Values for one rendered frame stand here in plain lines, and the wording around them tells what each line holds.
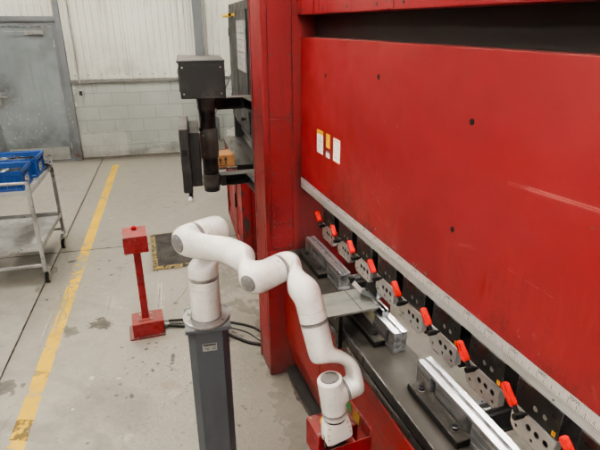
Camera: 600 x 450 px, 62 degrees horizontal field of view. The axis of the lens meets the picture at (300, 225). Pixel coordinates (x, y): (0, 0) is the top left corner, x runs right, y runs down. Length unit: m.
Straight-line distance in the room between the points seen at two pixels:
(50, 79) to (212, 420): 7.48
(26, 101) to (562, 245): 8.66
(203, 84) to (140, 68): 6.24
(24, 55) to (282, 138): 6.85
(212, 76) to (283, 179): 0.66
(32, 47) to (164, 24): 2.03
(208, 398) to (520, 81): 1.68
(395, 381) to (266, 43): 1.71
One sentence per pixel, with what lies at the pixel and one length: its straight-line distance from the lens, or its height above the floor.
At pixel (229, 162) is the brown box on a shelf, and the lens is 4.34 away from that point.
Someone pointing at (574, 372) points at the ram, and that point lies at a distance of 1.35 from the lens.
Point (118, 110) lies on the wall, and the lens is 9.11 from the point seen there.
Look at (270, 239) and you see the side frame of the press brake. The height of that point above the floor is 0.96.
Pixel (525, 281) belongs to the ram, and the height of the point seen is 1.52.
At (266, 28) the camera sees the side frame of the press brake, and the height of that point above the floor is 2.10.
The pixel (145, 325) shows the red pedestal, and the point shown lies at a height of 0.10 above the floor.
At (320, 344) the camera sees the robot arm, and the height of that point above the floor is 1.18.
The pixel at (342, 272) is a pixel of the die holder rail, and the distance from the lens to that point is 2.52.
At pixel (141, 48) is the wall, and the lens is 8.97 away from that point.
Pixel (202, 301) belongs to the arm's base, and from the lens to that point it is 2.03.
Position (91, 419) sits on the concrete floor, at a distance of 3.34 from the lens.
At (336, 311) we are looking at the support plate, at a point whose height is 1.00.
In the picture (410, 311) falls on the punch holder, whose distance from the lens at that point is 1.90.
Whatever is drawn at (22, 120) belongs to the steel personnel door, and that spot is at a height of 0.71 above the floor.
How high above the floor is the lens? 2.12
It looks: 22 degrees down
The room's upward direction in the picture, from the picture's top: straight up
